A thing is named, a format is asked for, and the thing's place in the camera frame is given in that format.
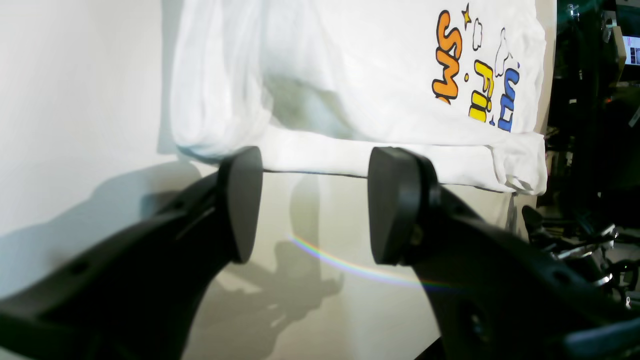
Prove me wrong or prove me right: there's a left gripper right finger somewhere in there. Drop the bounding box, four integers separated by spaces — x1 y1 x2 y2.
367 146 639 360

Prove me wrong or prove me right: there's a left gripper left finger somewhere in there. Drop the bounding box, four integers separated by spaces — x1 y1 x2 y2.
0 146 264 360

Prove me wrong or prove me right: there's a white printed t-shirt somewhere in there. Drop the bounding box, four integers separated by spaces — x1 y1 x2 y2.
169 0 547 195

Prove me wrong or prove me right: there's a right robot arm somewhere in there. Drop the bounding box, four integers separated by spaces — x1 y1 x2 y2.
521 205 639 310

